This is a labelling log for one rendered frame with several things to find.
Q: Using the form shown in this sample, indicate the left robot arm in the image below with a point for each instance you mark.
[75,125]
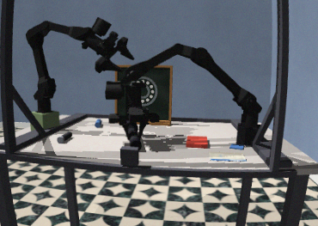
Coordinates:
[35,39]

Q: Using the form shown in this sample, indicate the small blue flat block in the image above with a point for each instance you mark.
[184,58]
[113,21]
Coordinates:
[236,146]

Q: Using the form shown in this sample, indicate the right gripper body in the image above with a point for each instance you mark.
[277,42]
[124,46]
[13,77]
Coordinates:
[114,118]

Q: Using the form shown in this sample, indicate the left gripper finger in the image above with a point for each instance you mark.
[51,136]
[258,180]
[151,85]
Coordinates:
[108,65]
[125,52]

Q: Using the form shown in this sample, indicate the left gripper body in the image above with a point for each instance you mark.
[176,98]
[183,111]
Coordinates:
[99,63]

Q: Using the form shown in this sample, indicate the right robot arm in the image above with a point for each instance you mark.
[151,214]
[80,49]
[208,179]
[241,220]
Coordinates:
[201,57]

